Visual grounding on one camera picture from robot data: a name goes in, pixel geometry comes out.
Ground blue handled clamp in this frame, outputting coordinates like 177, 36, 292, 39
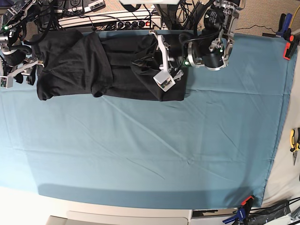
276, 13, 293, 38

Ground left gripper silver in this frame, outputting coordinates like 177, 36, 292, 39
149, 30, 183, 92

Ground black T-shirt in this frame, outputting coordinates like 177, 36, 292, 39
32, 30, 187, 101

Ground blue orange clamp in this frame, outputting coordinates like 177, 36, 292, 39
222, 195, 255, 225

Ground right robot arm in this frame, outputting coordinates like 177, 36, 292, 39
0, 0, 56, 89

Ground teal table cloth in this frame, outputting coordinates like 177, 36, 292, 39
0, 35, 297, 209

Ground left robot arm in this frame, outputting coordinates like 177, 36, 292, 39
150, 0, 246, 92

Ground white power strip black sockets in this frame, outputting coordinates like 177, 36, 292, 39
116, 20, 155, 30

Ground right gripper silver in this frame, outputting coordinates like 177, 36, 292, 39
0, 57, 45, 89

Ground black bag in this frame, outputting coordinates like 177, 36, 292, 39
247, 200, 291, 225

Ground yellow handled pliers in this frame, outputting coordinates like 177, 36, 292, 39
290, 128, 300, 165

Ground orange black clamp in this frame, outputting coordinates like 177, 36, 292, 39
283, 35, 300, 60

